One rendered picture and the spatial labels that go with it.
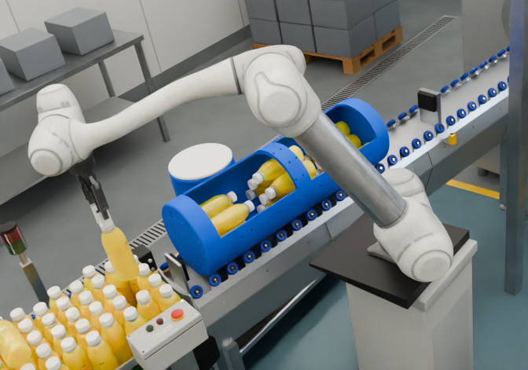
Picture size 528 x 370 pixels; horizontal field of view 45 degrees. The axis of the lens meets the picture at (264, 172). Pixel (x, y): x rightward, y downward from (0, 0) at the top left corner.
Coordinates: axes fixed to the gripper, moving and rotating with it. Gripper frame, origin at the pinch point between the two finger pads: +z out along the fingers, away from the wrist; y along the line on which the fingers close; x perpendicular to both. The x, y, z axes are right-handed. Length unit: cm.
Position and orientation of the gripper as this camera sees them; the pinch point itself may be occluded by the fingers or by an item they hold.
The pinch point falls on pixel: (102, 215)
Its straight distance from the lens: 191.5
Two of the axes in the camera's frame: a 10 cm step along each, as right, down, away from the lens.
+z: 1.9, 8.3, 5.2
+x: -7.6, 4.6, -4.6
